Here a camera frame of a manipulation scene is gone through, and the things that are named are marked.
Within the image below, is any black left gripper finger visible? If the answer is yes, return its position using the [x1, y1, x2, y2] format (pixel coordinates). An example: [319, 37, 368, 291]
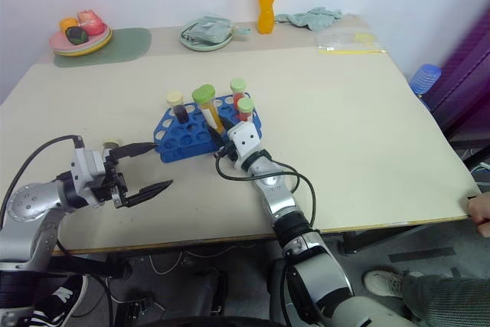
[108, 142, 159, 164]
[124, 179, 175, 210]

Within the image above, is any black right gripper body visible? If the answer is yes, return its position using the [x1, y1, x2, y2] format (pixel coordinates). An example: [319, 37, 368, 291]
[214, 132, 239, 163]

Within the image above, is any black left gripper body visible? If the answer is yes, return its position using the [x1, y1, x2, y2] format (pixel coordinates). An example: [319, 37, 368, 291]
[91, 147, 130, 210]

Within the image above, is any large green-capped yellow test tube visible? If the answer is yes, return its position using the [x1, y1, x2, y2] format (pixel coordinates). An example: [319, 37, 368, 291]
[191, 83, 227, 133]

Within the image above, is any green-capped red test tube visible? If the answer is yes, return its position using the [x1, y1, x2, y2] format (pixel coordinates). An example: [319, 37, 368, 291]
[236, 96, 256, 123]
[229, 78, 247, 105]

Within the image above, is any blue test tube rack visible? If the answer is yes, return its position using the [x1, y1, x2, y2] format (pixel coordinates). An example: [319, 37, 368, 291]
[153, 91, 265, 164]

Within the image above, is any yellow-capped dark liquid test tube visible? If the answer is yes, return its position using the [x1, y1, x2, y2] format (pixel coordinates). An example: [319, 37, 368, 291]
[165, 91, 191, 125]

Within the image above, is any person's bare hand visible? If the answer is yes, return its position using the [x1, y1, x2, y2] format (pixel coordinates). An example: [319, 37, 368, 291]
[467, 193, 490, 239]

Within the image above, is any folded green cloth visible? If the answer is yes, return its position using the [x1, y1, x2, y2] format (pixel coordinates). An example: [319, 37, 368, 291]
[186, 16, 234, 45]

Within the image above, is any green oval placemat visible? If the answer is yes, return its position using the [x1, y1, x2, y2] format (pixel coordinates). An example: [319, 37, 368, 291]
[52, 27, 152, 69]

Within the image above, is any stack of pastel plates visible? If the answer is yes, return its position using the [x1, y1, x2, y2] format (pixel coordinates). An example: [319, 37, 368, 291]
[47, 22, 113, 58]

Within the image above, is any black and white sneaker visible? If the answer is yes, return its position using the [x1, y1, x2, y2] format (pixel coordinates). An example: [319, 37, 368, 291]
[27, 274, 90, 327]

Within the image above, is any dark green toy fruit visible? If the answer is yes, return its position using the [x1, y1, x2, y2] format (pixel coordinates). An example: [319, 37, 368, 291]
[65, 26, 90, 45]

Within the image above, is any light green crumpled cloth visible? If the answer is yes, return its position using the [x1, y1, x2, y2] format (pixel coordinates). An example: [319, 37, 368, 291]
[274, 6, 345, 33]

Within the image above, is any red toy apple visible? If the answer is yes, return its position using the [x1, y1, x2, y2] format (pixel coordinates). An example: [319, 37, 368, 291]
[76, 8, 107, 36]

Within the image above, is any orange toy fruit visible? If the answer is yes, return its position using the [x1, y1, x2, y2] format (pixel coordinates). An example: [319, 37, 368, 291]
[58, 16, 80, 34]

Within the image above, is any clear plastic zip bag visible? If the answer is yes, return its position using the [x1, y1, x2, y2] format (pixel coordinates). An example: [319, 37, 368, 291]
[315, 31, 387, 54]

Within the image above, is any blue water jug cap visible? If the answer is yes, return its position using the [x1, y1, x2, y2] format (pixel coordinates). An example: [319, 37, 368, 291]
[408, 63, 443, 95]

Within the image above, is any purple fabric object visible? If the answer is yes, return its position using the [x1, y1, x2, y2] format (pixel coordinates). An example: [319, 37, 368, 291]
[423, 8, 490, 140]

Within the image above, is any grey-green trouser leg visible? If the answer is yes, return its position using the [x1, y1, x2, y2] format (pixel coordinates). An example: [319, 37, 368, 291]
[397, 271, 490, 327]

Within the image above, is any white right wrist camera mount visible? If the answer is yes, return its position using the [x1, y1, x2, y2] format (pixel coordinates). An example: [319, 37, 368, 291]
[227, 121, 263, 172]

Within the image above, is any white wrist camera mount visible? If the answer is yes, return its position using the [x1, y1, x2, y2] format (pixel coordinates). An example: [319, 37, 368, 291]
[70, 146, 109, 208]
[227, 121, 263, 172]

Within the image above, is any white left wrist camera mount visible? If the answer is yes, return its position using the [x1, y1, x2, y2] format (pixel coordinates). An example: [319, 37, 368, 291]
[70, 146, 109, 208]

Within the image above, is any light green handled plate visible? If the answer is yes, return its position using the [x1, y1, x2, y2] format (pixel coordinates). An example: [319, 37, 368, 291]
[178, 16, 252, 53]

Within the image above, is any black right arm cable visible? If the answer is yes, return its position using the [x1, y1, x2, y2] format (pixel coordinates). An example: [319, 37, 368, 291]
[214, 146, 317, 231]

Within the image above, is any black table frame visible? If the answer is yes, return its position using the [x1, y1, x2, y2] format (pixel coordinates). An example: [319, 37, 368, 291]
[339, 223, 445, 256]

